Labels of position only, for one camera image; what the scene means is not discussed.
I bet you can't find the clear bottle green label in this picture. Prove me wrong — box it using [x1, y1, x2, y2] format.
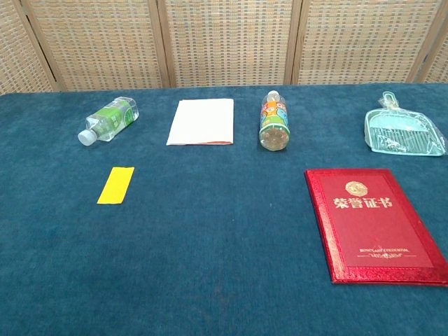
[77, 97, 140, 146]

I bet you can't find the cartoon label drink bottle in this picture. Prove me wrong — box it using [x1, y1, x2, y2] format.
[258, 90, 292, 152]

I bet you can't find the woven folding screen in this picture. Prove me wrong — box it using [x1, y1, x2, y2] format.
[0, 0, 448, 95]

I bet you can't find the red certificate folder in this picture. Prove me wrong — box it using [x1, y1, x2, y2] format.
[304, 168, 448, 288]

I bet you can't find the teal dustpan brush set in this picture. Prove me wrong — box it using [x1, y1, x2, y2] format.
[363, 91, 448, 157]

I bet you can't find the blue carpet table cover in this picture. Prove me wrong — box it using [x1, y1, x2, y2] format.
[0, 83, 448, 336]

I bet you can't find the yellow paper strip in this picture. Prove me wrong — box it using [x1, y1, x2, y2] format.
[97, 167, 135, 204]

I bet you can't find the white folded paper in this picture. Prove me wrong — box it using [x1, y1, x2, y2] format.
[166, 98, 235, 146]

